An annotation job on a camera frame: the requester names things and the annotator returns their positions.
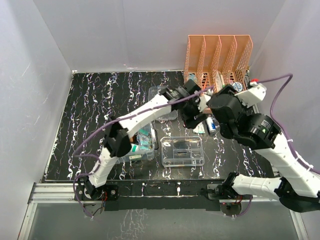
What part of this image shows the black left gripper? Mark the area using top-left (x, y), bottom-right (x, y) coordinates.
top-left (179, 95), bottom-right (207, 129)

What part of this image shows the white teal dressing packet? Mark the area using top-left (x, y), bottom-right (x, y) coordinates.
top-left (192, 122), bottom-right (206, 135)

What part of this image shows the white blue bandage roll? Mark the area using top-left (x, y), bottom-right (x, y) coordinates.
top-left (206, 116), bottom-right (217, 135)

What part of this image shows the clear divider tray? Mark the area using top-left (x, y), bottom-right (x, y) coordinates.
top-left (160, 136), bottom-right (205, 168)

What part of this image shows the teal tape packet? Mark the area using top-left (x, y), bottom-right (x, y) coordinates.
top-left (137, 129), bottom-right (152, 146)

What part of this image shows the clear plastic medicine box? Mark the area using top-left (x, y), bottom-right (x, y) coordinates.
top-left (116, 123), bottom-right (159, 164)

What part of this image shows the white green-label bottle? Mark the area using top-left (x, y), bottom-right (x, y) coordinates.
top-left (129, 144), bottom-right (139, 153)

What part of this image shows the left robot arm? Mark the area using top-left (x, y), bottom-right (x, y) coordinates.
top-left (80, 80), bottom-right (210, 200)

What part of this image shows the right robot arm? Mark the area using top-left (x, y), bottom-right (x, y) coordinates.
top-left (205, 83), bottom-right (320, 213)

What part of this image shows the round blue patterned tin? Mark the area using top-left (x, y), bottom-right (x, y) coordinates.
top-left (232, 82), bottom-right (244, 93)

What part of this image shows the white marker pen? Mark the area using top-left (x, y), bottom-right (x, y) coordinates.
top-left (215, 71), bottom-right (225, 92)

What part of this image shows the clear plastic box lid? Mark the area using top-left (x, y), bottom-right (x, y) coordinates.
top-left (148, 85), bottom-right (179, 121)

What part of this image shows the peach plastic desk organizer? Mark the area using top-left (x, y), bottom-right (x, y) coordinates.
top-left (183, 35), bottom-right (253, 93)

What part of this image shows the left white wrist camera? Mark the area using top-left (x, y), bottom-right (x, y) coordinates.
top-left (198, 94), bottom-right (211, 113)

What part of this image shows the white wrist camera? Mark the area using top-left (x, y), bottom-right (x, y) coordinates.
top-left (235, 81), bottom-right (267, 108)
top-left (198, 94), bottom-right (211, 113)

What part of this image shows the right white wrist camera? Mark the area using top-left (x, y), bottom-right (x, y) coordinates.
top-left (235, 81), bottom-right (267, 108)

